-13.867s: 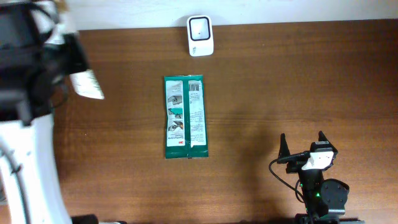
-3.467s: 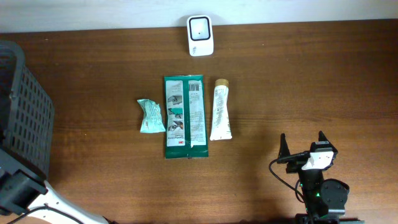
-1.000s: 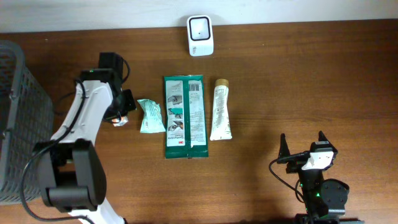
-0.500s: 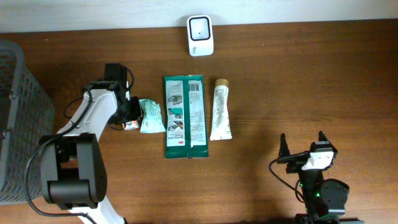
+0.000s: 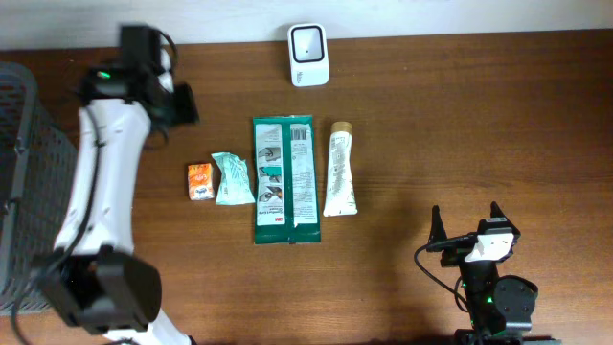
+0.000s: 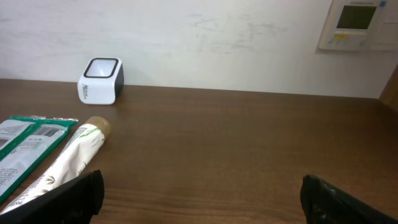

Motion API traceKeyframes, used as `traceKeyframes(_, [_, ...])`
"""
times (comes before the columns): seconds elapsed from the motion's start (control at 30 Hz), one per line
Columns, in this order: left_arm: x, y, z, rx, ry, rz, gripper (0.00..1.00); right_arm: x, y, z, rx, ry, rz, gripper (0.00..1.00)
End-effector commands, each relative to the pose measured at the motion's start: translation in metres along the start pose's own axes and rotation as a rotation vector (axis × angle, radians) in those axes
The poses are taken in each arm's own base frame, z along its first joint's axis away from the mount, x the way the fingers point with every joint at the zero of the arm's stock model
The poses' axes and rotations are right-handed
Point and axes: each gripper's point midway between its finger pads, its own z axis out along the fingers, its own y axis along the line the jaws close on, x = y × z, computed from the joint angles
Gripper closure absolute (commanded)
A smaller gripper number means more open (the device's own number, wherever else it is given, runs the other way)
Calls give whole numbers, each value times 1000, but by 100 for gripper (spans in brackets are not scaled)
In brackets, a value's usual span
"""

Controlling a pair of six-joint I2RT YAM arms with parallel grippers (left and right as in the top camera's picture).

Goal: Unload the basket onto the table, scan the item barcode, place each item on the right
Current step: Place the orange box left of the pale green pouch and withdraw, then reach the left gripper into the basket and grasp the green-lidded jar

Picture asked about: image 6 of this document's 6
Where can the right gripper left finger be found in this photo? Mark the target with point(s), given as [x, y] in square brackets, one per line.
[73, 202]

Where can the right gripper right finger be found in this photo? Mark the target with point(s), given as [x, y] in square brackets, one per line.
[324, 203]

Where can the white tube with gold cap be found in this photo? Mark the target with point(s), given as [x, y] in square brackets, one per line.
[76, 155]

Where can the green 3M package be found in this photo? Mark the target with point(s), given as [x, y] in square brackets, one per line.
[25, 142]

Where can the wall thermostat control panel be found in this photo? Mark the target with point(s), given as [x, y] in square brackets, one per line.
[360, 25]

